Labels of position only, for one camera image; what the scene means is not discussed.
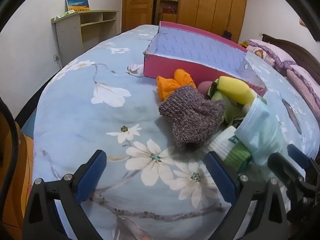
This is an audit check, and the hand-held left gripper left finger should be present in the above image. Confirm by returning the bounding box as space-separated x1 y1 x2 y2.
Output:
24 149 108 240

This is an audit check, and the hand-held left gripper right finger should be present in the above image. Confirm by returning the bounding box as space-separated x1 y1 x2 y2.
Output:
204 151 289 240

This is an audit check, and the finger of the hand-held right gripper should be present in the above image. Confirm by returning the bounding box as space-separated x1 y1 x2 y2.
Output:
286 144 320 178
267 152 304 188

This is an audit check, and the white green sock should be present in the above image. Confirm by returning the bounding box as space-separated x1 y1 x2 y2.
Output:
207 126 253 172

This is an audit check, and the light blue face mask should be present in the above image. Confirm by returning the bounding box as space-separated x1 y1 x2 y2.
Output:
236 97 289 167

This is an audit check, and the grey knitted sock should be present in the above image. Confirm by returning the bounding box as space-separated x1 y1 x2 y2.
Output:
159 85 225 153

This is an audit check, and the green ribbon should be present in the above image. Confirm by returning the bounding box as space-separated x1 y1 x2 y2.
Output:
209 79 247 125

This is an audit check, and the yellow sponge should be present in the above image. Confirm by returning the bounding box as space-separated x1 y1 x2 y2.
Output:
216 76 257 105

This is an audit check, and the pink egg-shaped sponge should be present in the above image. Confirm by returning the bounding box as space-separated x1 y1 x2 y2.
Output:
197 81 213 99

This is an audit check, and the orange cloth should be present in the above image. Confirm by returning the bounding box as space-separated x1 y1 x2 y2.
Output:
156 69 195 102

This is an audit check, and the red cardboard box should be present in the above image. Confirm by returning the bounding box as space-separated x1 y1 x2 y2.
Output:
143 21 268 97

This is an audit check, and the black smartphone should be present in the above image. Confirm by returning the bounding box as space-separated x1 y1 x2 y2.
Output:
281 99 303 134

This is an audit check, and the pink textured pillow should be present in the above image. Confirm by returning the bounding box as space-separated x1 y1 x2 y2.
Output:
286 69 320 113

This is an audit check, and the orange wooden cabinet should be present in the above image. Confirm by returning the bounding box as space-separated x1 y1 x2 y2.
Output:
0 112 34 230

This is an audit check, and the purple ruffled pillow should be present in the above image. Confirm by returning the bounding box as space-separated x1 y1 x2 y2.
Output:
287 65 320 98
246 39 297 67

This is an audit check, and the dark wooden headboard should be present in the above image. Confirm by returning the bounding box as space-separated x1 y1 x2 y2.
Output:
261 34 320 65

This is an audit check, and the pink checkered cartoon pillow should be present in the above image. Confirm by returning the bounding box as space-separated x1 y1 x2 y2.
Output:
246 45 275 67

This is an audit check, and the beige shelf desk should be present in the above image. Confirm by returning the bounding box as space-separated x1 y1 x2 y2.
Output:
51 10 120 67

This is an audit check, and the green white packet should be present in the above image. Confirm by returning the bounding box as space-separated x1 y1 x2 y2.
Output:
51 9 77 20

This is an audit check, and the wooden wardrobe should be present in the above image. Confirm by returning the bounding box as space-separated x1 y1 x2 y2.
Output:
152 0 249 43

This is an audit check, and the blue orange painting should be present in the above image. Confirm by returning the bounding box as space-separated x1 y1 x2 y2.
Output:
65 0 90 12

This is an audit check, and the wooden door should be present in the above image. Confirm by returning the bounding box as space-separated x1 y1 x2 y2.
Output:
122 0 157 33

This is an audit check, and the black cable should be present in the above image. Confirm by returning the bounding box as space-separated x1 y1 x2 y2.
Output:
0 100 19 195

